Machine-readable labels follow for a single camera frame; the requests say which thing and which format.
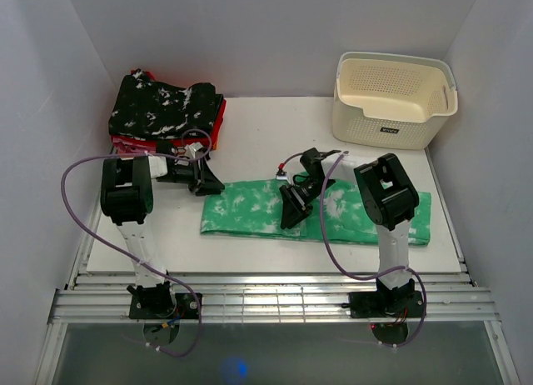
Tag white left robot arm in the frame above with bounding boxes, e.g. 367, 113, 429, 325
100, 142, 225, 318

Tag aluminium rail frame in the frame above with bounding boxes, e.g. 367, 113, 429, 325
36, 151, 520, 384

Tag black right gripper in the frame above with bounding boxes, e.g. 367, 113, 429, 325
280, 177, 336, 229

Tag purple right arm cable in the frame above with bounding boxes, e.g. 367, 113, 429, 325
277, 151, 428, 349

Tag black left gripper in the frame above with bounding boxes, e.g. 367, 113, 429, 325
155, 157, 224, 196

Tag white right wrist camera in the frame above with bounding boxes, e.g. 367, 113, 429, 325
275, 163, 292, 183

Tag green tie-dye trousers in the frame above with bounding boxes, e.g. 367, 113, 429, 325
199, 178, 433, 248

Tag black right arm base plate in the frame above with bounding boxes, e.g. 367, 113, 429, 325
341, 291, 426, 318

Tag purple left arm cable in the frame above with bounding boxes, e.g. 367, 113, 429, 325
60, 128, 213, 358

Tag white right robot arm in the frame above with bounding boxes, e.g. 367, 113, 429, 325
279, 147, 426, 319

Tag cream perforated plastic basket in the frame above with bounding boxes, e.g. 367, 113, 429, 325
331, 52, 458, 150

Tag pink patterned folded trousers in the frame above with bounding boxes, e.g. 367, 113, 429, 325
111, 135, 188, 153

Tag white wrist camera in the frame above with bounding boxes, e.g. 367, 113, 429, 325
275, 163, 292, 183
183, 142, 206, 161

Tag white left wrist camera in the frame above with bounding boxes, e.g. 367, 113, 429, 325
183, 142, 206, 161

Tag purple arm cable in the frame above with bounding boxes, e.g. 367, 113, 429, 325
277, 151, 428, 349
60, 128, 213, 358

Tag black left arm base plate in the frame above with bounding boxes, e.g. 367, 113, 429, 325
128, 292, 203, 320

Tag red folded trousers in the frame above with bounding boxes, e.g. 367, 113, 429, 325
110, 70, 228, 151

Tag black white patterned folded trousers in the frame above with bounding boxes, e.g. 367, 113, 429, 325
107, 68, 225, 141

